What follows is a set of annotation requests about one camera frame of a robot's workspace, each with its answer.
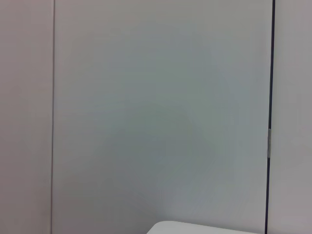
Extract small silver wall hinge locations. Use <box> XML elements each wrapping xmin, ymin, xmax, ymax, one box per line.
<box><xmin>267</xmin><ymin>128</ymin><xmax>272</xmax><ymax>158</ymax></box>

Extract dark vertical wall strip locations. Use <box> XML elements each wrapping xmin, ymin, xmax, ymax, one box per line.
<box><xmin>264</xmin><ymin>0</ymin><xmax>276</xmax><ymax>234</ymax></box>

